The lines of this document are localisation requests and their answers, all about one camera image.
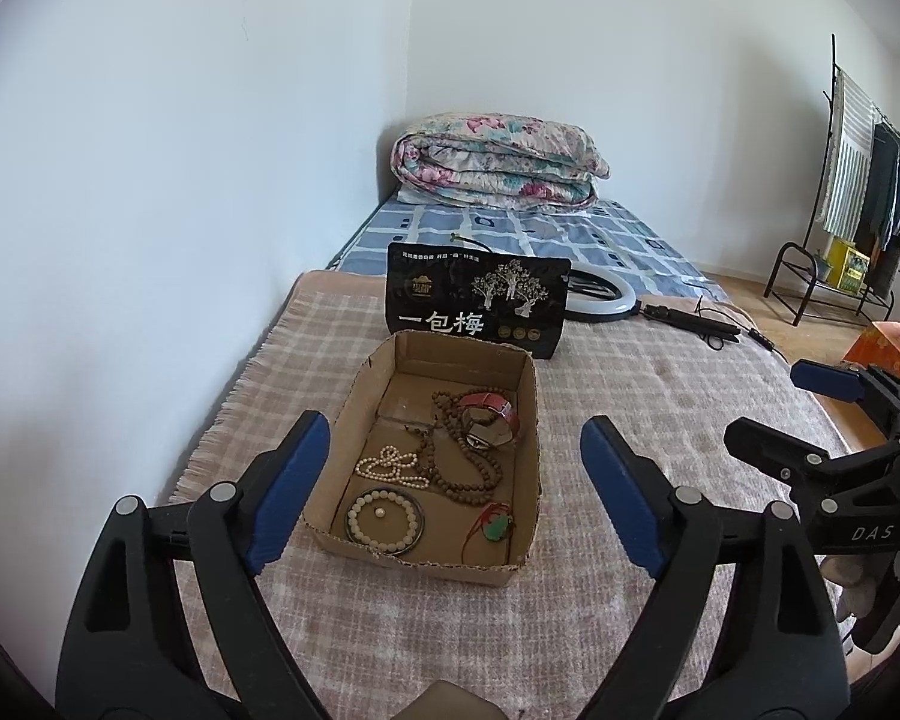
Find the person's right hand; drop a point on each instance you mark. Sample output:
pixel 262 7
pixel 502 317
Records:
pixel 851 589

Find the yellow box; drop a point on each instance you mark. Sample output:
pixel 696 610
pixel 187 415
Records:
pixel 847 266

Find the black snack bag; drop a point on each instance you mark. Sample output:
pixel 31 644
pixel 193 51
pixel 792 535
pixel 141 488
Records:
pixel 435 300

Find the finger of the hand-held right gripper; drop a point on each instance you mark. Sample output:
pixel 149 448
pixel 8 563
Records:
pixel 825 379
pixel 780 450

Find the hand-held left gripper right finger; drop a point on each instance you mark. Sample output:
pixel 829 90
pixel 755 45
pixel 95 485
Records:
pixel 619 495

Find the dark hanging clothes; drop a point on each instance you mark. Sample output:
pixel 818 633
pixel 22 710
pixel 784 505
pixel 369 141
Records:
pixel 889 195

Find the black metal clothes rack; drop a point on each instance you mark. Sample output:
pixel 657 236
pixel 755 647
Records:
pixel 784 285

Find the pink plaid blanket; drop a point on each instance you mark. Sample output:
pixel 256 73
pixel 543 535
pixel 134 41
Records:
pixel 645 390

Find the striped hanging cloth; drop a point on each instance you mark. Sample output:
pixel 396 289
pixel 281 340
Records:
pixel 847 165

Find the orange patterned box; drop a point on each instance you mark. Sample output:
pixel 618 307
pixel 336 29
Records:
pixel 881 349

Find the folded floral quilt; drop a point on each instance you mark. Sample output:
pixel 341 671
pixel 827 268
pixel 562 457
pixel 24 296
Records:
pixel 495 165

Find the blue patterned bedsheet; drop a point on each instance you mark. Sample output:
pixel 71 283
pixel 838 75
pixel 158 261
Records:
pixel 607 240

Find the cardboard box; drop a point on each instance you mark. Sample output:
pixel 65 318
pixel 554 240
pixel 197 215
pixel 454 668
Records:
pixel 435 540

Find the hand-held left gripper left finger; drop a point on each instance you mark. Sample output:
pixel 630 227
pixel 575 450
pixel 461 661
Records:
pixel 285 495

